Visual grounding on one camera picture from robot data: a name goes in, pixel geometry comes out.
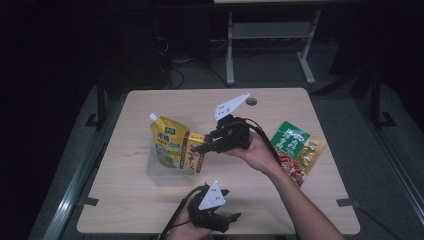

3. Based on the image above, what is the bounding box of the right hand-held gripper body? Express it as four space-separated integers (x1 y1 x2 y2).
209 92 252 155

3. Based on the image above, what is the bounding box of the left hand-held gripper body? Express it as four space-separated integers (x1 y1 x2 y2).
187 180 235 234

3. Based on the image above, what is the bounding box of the yellow red spice box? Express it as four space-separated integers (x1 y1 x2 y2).
179 131 209 174

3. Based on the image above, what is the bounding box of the yellow green spouted seasoning pouch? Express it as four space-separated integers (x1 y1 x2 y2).
148 112 191 169

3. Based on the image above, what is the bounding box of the clear plastic container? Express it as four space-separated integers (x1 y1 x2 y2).
145 114 202 179

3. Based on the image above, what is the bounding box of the person's right hand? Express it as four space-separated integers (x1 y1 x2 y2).
222 130 285 177

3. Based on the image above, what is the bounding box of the person's left hand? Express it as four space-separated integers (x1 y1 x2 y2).
165 208 215 240

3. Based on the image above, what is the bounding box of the green packet with meat picture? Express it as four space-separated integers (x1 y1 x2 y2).
269 120 326 188

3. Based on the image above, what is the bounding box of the white metal stand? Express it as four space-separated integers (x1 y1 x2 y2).
225 9 323 86

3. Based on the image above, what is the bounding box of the black metal stand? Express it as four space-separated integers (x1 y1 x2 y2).
349 68 398 132
84 75 113 132

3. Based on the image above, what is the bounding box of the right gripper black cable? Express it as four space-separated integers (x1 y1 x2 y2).
241 117 283 166

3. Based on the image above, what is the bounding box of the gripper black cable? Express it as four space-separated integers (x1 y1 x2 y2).
159 184 208 240
241 117 283 166

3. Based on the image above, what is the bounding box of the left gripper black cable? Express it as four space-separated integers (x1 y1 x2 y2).
159 184 208 240

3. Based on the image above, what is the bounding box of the bundle of floor cables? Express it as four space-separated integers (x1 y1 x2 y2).
155 35 232 90

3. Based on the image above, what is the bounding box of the grey table edge bracket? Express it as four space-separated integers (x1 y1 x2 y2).
335 197 362 208
78 197 100 208

